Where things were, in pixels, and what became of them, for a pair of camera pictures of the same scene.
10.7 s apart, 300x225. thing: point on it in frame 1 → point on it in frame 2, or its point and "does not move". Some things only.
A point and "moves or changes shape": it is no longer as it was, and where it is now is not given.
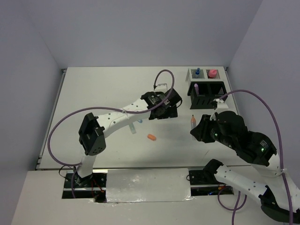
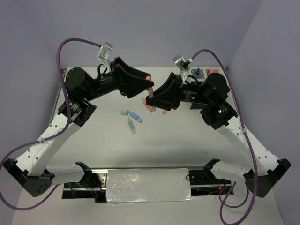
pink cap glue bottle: (212, 73) does not move
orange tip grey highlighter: (193, 123) moves or changes shape
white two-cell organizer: (206, 74) does not move
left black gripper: (171, 113) → (130, 81)
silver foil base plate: (150, 185) does not move
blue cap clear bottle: (197, 72) does not move
